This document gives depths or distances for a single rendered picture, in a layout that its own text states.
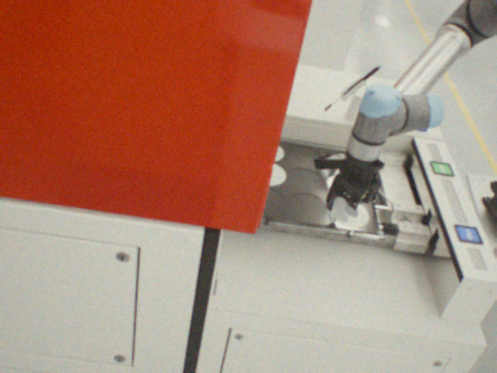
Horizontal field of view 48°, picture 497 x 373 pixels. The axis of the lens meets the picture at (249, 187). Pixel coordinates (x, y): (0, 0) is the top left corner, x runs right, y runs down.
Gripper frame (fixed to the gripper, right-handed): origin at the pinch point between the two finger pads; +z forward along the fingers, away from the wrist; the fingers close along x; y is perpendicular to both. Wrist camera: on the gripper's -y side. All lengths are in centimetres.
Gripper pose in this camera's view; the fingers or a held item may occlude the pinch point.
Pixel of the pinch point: (332, 216)
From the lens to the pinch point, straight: 135.5
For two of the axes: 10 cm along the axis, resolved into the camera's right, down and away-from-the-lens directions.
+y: 6.6, 5.4, -5.2
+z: -1.6, 7.8, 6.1
